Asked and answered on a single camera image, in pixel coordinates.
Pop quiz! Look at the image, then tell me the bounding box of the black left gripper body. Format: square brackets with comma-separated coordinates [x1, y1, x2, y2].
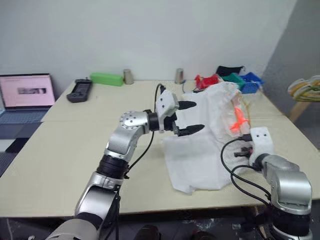
[163, 113, 183, 137]

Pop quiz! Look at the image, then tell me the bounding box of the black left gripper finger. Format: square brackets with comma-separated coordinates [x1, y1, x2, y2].
[177, 100, 197, 111]
[175, 123, 206, 137]

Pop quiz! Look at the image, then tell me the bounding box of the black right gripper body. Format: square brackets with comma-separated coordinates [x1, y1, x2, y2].
[234, 147, 254, 158]

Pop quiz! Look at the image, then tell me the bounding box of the white cloth garment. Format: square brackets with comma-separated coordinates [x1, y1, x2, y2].
[162, 82, 254, 196]

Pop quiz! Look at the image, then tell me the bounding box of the metal cup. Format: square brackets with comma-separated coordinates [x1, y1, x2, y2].
[122, 68, 135, 85]
[174, 67, 186, 85]

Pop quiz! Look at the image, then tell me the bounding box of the red plastic bin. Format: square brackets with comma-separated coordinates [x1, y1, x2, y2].
[194, 73, 222, 91]

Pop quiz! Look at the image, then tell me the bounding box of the green plastic bin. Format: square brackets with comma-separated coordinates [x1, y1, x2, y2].
[221, 72, 246, 90]

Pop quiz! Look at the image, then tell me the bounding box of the blue plastic bin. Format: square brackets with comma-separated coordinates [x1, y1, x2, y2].
[239, 71, 266, 95]

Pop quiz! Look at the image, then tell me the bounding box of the wooden stand leg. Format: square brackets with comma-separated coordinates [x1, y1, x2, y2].
[286, 99, 314, 124]

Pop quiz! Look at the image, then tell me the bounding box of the clear crumpled plastic bag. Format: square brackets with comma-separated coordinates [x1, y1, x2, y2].
[194, 216, 241, 236]

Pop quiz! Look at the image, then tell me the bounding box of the green rectangular box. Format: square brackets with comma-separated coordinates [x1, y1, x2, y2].
[89, 71, 125, 88]

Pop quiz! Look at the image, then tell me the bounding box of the white and yellow bundle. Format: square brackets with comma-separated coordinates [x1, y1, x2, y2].
[287, 74, 320, 103]

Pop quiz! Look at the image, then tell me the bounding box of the black handheld controller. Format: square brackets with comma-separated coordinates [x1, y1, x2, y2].
[65, 77, 94, 104]

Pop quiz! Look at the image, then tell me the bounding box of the dark rounded shape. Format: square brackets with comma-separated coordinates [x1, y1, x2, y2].
[134, 224, 162, 240]

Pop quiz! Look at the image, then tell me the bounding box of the open grey laptop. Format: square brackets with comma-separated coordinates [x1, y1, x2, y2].
[0, 72, 57, 126]

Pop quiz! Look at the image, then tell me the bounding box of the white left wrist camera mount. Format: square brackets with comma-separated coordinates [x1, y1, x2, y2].
[155, 89, 180, 133]

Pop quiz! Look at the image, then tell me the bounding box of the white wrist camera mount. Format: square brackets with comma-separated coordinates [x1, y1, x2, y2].
[155, 89, 180, 133]
[249, 126, 274, 161]

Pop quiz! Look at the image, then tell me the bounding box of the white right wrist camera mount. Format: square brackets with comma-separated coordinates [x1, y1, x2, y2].
[249, 126, 274, 161]

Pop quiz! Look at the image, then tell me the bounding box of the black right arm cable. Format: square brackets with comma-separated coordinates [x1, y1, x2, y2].
[220, 134, 274, 201]

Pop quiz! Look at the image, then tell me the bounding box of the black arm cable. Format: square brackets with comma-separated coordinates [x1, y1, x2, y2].
[220, 134, 274, 201]
[124, 83, 168, 180]

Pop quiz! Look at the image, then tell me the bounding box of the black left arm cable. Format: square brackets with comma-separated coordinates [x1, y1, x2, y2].
[124, 83, 168, 180]

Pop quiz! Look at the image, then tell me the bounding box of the black drawstring pouch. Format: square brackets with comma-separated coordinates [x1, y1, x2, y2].
[215, 65, 246, 77]

